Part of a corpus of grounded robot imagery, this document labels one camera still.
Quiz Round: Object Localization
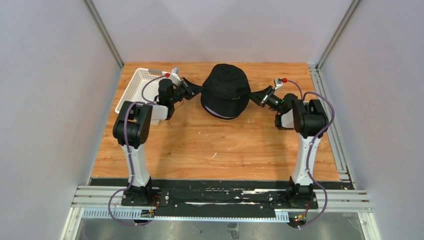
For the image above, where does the white slotted cable duct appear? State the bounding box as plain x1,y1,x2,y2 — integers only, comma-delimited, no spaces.
82,207,290,223

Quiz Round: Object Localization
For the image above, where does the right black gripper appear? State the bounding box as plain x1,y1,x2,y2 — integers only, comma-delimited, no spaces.
246,86,284,114

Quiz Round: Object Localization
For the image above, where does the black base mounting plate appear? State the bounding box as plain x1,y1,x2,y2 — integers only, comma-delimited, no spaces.
89,178,355,220

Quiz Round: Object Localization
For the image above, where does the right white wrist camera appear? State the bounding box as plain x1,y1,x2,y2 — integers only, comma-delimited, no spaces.
273,78,284,92

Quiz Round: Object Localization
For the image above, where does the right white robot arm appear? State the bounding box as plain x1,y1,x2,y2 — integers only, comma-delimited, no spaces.
249,86,330,209

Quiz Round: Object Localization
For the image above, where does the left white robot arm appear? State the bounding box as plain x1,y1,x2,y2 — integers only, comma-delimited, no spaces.
112,76,202,207

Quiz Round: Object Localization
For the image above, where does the white perforated plastic basket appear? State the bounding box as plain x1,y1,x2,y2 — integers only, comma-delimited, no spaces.
114,67,168,114

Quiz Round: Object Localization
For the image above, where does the cream straw-coloured bucket hat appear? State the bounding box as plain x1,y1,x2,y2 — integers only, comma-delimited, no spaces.
200,63,251,119

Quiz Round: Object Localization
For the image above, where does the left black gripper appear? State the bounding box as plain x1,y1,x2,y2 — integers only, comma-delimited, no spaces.
169,78,204,106

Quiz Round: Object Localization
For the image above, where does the lavender bucket hat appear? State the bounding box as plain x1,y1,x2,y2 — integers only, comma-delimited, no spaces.
204,105,236,120

